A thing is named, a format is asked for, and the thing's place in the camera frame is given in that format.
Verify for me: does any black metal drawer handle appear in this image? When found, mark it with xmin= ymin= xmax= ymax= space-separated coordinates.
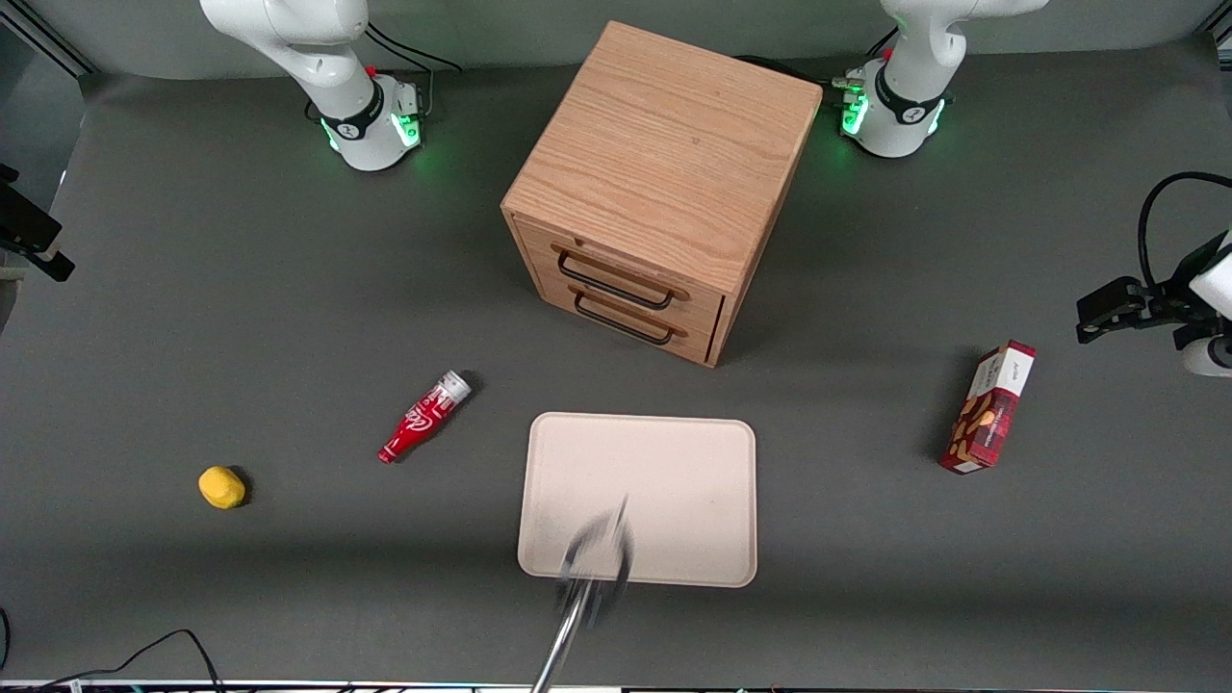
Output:
xmin=552 ymin=244 xmax=692 ymax=311
xmin=568 ymin=286 xmax=690 ymax=347

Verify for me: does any wooden drawer with tall front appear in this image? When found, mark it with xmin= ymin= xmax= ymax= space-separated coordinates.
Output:
xmin=513 ymin=218 xmax=726 ymax=323

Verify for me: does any wooden drawer cabinet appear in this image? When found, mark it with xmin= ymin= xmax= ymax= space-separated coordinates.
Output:
xmin=500 ymin=19 xmax=825 ymax=369

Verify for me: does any wooden drawer with short front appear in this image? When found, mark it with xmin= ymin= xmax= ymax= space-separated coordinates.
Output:
xmin=534 ymin=269 xmax=719 ymax=366

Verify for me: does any red cookie box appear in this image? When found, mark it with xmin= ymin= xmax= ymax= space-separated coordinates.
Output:
xmin=939 ymin=340 xmax=1038 ymax=475

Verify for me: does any yellow lemon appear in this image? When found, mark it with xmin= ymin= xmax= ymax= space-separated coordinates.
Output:
xmin=198 ymin=466 xmax=247 ymax=510

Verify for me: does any red soda bottle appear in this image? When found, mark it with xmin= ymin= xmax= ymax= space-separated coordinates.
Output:
xmin=377 ymin=370 xmax=474 ymax=465

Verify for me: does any beige plastic tray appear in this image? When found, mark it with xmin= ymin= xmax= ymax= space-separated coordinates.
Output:
xmin=517 ymin=412 xmax=758 ymax=589

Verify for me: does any black cable loop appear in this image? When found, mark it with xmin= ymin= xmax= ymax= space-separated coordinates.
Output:
xmin=1137 ymin=171 xmax=1232 ymax=290

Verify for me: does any black base cable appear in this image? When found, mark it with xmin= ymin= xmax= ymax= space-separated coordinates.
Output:
xmin=733 ymin=54 xmax=850 ymax=82
xmin=364 ymin=21 xmax=464 ymax=74

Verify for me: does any thin black floor cable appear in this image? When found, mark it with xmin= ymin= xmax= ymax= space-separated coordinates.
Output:
xmin=0 ymin=608 xmax=225 ymax=693

